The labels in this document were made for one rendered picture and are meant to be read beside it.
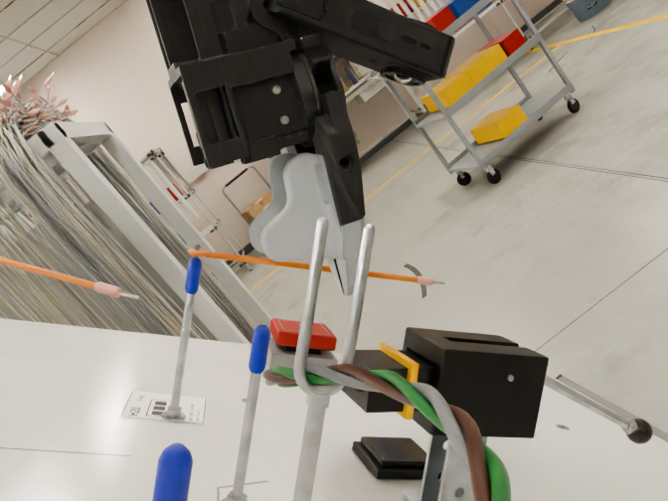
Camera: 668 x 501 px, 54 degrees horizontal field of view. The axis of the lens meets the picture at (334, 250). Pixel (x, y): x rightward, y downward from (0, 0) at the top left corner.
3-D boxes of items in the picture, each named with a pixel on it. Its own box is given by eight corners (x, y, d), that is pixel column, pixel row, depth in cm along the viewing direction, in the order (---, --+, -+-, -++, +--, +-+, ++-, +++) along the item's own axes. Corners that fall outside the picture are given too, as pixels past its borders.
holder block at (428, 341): (534, 438, 31) (550, 357, 31) (429, 435, 29) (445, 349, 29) (486, 408, 35) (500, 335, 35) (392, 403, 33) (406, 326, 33)
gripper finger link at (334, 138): (319, 221, 39) (280, 78, 37) (346, 213, 40) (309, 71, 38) (346, 229, 35) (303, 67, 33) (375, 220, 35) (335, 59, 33)
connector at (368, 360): (456, 410, 30) (462, 368, 30) (361, 413, 28) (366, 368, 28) (425, 388, 33) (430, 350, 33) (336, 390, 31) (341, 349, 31)
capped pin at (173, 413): (190, 419, 40) (215, 247, 39) (167, 422, 39) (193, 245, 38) (178, 412, 41) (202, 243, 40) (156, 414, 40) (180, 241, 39)
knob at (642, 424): (655, 448, 35) (661, 423, 35) (635, 447, 35) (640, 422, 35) (636, 438, 37) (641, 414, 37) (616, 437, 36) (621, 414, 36)
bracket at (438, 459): (489, 542, 31) (508, 439, 30) (444, 543, 30) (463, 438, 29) (442, 494, 35) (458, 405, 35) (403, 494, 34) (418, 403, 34)
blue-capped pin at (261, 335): (254, 515, 30) (283, 330, 29) (222, 515, 29) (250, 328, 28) (248, 499, 31) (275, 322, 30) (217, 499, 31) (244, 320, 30)
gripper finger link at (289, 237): (277, 319, 39) (234, 169, 37) (366, 286, 41) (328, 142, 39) (290, 332, 36) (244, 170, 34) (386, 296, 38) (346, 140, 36)
